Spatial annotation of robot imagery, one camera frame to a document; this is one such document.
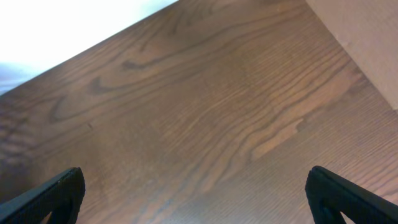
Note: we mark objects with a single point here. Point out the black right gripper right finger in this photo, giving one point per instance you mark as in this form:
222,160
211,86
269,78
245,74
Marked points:
330,197

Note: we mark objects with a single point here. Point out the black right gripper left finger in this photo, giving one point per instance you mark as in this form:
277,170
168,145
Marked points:
59,199

